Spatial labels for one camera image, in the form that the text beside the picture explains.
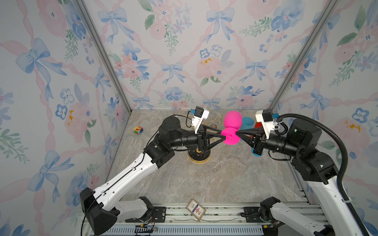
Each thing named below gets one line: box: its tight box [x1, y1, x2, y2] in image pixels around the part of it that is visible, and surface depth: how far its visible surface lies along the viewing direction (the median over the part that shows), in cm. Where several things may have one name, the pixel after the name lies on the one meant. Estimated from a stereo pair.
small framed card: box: [186, 198, 207, 221], surface depth 76 cm
